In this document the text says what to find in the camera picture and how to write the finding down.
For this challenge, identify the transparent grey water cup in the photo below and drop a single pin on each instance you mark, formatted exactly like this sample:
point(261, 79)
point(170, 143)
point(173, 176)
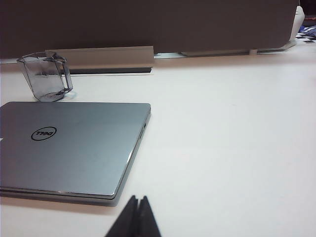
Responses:
point(47, 76)

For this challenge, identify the beige desk divider panel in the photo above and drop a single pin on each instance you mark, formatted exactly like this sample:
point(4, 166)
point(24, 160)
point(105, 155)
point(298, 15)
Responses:
point(148, 24)

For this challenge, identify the white curved object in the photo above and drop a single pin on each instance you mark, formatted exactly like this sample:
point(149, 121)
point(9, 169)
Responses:
point(297, 22)

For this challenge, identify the blue checkered cloth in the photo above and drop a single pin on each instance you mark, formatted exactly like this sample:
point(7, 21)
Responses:
point(307, 30)

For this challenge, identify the silver Dell laptop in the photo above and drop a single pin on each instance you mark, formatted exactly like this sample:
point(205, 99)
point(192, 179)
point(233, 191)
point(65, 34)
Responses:
point(74, 148)

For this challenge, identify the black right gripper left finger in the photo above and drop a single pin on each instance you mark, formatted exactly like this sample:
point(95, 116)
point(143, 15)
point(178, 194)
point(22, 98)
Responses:
point(126, 219)

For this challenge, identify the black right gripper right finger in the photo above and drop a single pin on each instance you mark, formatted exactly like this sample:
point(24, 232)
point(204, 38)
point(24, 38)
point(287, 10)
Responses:
point(148, 219)

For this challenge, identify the white divider foot bracket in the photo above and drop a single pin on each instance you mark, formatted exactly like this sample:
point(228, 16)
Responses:
point(253, 51)

